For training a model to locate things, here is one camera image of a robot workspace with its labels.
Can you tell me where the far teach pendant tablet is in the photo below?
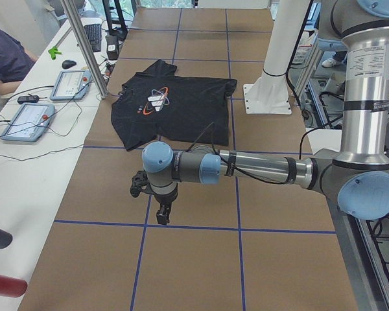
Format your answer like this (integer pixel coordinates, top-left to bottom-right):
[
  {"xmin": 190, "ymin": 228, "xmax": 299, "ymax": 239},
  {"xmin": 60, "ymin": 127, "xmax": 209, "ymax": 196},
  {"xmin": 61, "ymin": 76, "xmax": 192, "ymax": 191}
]
[{"xmin": 49, "ymin": 70, "xmax": 91, "ymax": 101}]

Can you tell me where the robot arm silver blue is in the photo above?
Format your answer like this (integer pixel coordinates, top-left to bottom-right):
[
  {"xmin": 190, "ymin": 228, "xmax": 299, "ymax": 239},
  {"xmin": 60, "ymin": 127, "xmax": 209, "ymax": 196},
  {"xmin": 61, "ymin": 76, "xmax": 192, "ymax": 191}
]
[{"xmin": 132, "ymin": 1, "xmax": 389, "ymax": 225}]

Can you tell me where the black handheld remote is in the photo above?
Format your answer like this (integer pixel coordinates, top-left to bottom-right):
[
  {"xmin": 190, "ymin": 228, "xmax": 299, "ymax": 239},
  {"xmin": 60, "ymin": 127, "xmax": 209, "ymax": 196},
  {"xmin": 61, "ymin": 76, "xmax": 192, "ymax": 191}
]
[{"xmin": 17, "ymin": 95, "xmax": 40, "ymax": 104}]

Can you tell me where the red bottle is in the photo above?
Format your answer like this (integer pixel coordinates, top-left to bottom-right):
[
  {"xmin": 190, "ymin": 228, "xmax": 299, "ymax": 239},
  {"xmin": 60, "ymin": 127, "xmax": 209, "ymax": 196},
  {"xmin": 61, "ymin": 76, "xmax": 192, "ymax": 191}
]
[{"xmin": 0, "ymin": 275, "xmax": 28, "ymax": 297}]

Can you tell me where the teach pendant tablet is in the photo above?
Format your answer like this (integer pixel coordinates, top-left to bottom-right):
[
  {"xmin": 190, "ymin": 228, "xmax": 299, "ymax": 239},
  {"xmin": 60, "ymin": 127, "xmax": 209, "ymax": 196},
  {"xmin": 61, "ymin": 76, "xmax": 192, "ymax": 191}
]
[
  {"xmin": 0, "ymin": 103, "xmax": 56, "ymax": 143},
  {"xmin": 49, "ymin": 70, "xmax": 91, "ymax": 101}
]

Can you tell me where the green plastic clip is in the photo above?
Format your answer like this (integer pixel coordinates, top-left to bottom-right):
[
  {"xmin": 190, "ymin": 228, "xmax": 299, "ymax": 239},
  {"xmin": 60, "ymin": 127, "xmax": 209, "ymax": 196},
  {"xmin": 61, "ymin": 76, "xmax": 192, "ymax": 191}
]
[{"xmin": 48, "ymin": 46, "xmax": 62, "ymax": 60}]

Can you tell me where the seated person in blue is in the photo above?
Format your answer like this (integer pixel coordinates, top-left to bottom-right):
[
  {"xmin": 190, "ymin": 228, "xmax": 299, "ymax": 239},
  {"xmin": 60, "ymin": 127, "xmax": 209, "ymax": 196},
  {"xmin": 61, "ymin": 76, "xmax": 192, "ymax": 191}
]
[{"xmin": 0, "ymin": 29, "xmax": 38, "ymax": 95}]

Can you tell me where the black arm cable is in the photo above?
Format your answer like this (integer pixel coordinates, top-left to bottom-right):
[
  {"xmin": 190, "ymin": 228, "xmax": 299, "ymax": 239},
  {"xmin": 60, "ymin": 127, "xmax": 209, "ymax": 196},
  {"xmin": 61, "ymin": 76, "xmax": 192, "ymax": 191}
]
[{"xmin": 185, "ymin": 122, "xmax": 343, "ymax": 185}]

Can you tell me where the black box with label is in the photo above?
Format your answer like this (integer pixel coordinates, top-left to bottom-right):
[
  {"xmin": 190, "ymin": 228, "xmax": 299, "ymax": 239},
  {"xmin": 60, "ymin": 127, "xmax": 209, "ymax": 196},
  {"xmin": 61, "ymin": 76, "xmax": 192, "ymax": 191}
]
[{"xmin": 105, "ymin": 35, "xmax": 119, "ymax": 60}]

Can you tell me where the near teach pendant tablet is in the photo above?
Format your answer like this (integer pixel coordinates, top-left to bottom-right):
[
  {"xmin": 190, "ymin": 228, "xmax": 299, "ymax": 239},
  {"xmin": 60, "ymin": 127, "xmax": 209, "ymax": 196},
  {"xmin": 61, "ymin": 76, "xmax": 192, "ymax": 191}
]
[{"xmin": 0, "ymin": 103, "xmax": 56, "ymax": 143}]

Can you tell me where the aluminium frame post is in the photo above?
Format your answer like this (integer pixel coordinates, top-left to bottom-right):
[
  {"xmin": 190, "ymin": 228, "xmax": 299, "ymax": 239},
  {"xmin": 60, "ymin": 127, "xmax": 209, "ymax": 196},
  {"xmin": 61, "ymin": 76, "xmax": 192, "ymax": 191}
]
[{"xmin": 60, "ymin": 0, "xmax": 108, "ymax": 99}]

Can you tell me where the black computer mouse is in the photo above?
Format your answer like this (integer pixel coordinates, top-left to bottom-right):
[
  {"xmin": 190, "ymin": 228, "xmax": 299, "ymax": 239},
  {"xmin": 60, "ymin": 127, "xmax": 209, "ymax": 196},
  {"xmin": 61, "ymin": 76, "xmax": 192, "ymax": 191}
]
[{"xmin": 62, "ymin": 60, "xmax": 77, "ymax": 69}]

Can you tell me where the black t-shirt with logo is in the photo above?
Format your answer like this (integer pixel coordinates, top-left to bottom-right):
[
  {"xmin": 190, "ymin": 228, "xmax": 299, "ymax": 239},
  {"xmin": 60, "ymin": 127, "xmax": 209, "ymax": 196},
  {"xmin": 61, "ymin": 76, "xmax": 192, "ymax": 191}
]
[{"xmin": 111, "ymin": 60, "xmax": 237, "ymax": 151}]

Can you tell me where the black keyboard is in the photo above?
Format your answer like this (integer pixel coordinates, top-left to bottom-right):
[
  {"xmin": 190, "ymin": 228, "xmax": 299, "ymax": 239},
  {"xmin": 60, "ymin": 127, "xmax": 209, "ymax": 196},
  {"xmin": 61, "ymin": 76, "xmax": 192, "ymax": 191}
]
[{"xmin": 84, "ymin": 23, "xmax": 102, "ymax": 52}]

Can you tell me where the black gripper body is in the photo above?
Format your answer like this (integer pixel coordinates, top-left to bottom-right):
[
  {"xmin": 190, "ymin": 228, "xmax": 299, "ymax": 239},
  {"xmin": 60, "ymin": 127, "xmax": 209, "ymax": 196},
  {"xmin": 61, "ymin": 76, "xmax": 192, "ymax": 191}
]
[{"xmin": 154, "ymin": 187, "xmax": 178, "ymax": 204}]

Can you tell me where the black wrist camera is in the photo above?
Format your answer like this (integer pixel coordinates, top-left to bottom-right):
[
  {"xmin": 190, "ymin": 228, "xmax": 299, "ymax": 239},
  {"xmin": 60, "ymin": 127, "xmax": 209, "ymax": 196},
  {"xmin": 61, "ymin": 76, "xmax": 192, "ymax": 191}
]
[{"xmin": 130, "ymin": 170, "xmax": 153, "ymax": 198}]

